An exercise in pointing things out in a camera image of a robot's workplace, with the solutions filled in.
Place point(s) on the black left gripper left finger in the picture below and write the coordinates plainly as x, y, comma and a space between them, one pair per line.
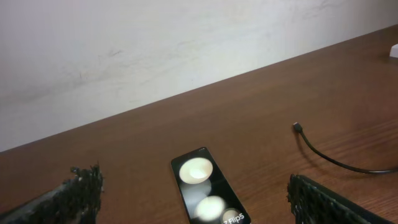
76, 200

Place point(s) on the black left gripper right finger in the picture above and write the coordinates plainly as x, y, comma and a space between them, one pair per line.
312, 203

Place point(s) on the black Galaxy flip phone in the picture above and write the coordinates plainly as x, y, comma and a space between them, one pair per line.
207, 196

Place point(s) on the white power strip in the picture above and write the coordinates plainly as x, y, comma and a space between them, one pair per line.
394, 51

